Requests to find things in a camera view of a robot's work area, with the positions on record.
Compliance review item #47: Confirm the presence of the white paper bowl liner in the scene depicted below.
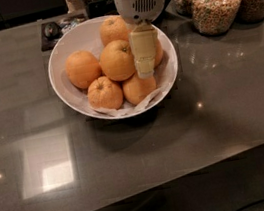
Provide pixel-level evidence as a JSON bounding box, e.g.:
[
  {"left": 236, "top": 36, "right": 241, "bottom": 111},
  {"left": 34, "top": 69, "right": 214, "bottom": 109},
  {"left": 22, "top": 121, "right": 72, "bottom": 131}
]
[{"left": 73, "top": 24, "right": 184, "bottom": 123}]

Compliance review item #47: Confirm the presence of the crumpled plastic wrapper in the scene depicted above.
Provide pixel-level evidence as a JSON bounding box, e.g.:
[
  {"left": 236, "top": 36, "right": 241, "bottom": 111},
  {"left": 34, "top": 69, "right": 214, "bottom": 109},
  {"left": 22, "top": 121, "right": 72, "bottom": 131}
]
[{"left": 58, "top": 14, "right": 87, "bottom": 34}]

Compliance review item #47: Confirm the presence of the white ceramic bowl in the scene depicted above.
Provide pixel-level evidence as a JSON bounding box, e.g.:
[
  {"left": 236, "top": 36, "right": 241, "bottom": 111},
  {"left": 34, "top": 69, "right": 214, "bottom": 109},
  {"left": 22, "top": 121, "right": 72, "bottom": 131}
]
[{"left": 39, "top": 4, "right": 186, "bottom": 131}]

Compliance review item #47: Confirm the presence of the orange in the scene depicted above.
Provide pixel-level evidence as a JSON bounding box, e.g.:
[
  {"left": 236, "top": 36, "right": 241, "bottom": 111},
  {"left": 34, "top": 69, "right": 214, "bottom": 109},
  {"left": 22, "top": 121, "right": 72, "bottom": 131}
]
[
  {"left": 154, "top": 41, "right": 164, "bottom": 67},
  {"left": 99, "top": 15, "right": 129, "bottom": 46},
  {"left": 87, "top": 76, "right": 124, "bottom": 109},
  {"left": 65, "top": 50, "right": 102, "bottom": 89},
  {"left": 121, "top": 73, "right": 157, "bottom": 105},
  {"left": 99, "top": 39, "right": 136, "bottom": 81}
]

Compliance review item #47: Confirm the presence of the large glass cereal jar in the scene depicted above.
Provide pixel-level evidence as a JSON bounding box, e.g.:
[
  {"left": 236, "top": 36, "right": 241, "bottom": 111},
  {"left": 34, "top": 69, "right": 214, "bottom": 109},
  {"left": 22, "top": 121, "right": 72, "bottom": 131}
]
[{"left": 191, "top": 0, "right": 242, "bottom": 36}]

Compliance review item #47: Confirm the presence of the black laptop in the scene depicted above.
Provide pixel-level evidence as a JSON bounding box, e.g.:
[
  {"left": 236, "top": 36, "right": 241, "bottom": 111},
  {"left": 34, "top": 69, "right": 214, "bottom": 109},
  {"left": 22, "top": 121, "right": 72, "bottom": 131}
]
[{"left": 86, "top": 0, "right": 118, "bottom": 18}]

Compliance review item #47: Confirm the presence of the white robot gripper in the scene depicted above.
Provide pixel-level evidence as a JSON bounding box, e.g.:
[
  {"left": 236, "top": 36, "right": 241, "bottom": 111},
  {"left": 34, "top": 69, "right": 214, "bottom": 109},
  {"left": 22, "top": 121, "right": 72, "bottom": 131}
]
[{"left": 114, "top": 0, "right": 165, "bottom": 79}]

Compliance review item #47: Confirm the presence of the black computer mouse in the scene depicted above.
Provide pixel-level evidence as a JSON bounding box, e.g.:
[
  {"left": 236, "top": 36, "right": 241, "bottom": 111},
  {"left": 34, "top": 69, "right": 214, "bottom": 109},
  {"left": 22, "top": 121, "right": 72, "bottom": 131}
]
[{"left": 43, "top": 22, "right": 61, "bottom": 40}]

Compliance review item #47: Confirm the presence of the black mouse pad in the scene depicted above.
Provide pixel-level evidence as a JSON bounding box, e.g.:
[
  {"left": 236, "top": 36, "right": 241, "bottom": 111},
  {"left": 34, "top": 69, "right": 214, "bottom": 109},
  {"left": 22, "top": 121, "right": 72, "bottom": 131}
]
[{"left": 41, "top": 23, "right": 63, "bottom": 52}]

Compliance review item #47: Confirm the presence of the dark glass snack jar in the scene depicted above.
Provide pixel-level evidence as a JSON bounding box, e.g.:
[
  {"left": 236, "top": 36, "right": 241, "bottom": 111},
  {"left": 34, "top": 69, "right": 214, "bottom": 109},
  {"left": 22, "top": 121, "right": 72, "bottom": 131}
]
[{"left": 237, "top": 0, "right": 264, "bottom": 23}]

